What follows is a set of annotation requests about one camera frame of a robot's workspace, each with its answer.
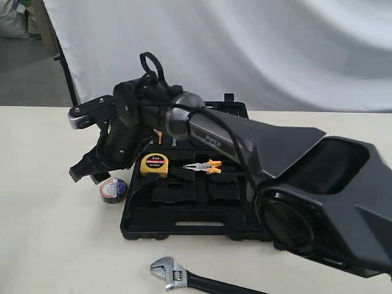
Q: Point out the adjustable wrench black handle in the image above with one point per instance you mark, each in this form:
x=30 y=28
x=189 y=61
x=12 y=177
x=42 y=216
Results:
x=175 y=276

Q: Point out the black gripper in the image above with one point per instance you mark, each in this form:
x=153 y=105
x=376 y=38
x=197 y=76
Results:
x=118 y=147

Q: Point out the white backdrop cloth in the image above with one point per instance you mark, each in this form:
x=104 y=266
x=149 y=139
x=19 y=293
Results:
x=273 y=55

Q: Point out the orange handled pliers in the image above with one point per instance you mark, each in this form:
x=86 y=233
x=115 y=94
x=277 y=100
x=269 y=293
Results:
x=209 y=167

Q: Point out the yellow utility knife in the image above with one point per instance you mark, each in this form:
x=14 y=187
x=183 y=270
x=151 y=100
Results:
x=159 y=135

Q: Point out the clear test screwdriver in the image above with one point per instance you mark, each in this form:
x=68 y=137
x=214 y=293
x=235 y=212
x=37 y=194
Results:
x=174 y=142

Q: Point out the yellow tape measure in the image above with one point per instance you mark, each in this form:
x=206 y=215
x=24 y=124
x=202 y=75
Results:
x=154 y=163

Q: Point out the purple electrical tape roll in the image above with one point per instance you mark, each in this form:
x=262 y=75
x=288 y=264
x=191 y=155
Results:
x=113 y=190

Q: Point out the cardboard box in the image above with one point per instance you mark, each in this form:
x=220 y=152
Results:
x=40 y=26

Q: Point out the white sack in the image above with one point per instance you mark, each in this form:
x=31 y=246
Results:
x=13 y=20

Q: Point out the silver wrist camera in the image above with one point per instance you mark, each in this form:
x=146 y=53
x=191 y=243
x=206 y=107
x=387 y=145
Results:
x=98 y=111

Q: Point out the black plastic tool case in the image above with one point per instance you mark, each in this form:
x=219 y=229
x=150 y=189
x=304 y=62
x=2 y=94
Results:
x=189 y=202

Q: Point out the black backdrop stand pole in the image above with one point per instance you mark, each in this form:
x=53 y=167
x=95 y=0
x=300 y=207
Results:
x=65 y=70

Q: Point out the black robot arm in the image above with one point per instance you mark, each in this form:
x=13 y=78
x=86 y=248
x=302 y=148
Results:
x=325 y=198

